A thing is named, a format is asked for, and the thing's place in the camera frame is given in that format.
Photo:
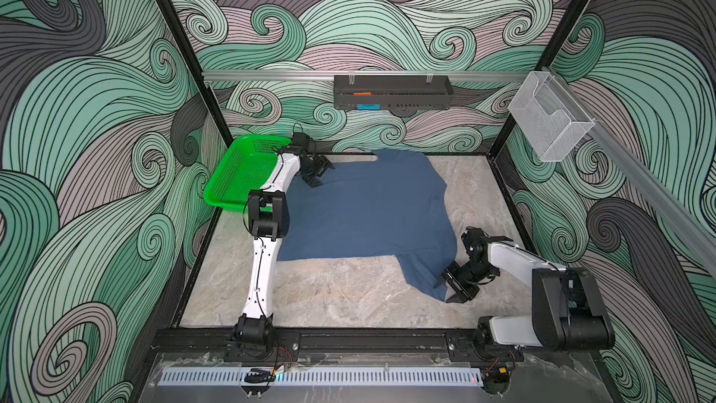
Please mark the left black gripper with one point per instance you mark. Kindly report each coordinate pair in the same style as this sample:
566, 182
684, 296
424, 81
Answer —
320, 160

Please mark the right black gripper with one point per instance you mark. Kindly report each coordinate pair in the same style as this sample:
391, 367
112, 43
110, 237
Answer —
452, 268

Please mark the green plastic basket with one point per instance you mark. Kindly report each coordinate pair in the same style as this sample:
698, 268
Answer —
248, 165

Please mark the blue t-shirt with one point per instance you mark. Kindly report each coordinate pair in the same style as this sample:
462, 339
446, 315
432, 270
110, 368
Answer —
391, 207

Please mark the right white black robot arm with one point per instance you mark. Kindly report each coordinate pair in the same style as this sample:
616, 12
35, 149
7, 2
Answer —
567, 314

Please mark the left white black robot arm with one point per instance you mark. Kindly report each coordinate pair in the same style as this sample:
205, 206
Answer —
268, 222

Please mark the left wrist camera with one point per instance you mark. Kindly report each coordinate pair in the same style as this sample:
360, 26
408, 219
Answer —
303, 143

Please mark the black wall tray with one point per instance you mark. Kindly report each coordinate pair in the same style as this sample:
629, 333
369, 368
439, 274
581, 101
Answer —
401, 95

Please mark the aluminium back rail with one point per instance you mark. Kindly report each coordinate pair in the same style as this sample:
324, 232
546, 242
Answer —
327, 75

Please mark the aluminium rail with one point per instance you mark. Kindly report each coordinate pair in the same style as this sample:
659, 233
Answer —
617, 134
327, 75

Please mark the clear acrylic wall holder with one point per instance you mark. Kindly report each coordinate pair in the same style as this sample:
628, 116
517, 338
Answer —
549, 115

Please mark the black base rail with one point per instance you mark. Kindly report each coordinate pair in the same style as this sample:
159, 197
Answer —
308, 345

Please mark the aluminium right rail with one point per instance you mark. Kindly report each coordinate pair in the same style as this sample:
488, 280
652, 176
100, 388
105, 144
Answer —
617, 134

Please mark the white slotted cable duct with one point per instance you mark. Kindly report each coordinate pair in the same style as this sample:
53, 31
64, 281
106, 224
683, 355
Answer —
327, 376

